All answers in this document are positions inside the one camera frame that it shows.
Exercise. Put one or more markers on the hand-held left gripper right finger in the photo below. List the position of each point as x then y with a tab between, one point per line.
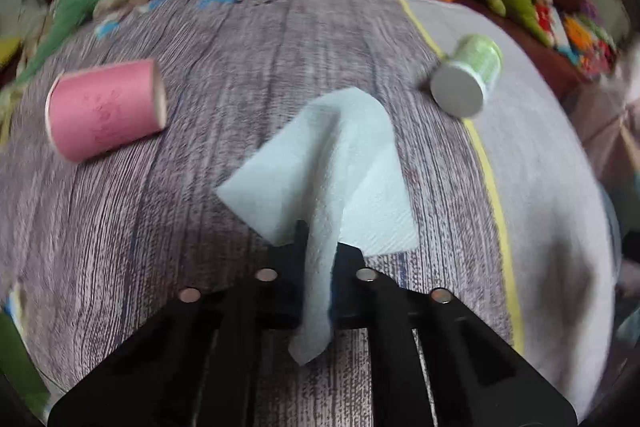
350	287

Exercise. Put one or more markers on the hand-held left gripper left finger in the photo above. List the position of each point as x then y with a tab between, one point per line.
287	267

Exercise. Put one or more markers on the white paper tissue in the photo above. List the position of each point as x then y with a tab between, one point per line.
340	157

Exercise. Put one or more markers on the wood-grain printed mat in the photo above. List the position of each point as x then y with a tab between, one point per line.
200	57

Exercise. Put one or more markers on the green ribbed paper cup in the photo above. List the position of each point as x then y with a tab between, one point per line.
465	82

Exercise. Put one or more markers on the pink paper cup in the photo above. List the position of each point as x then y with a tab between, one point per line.
100	112

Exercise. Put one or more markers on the green packet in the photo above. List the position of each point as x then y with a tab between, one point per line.
15	367

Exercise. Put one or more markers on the white checked cloth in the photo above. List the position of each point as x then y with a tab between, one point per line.
610	117

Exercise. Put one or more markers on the pile of colourful toys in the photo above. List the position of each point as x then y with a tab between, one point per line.
585	37

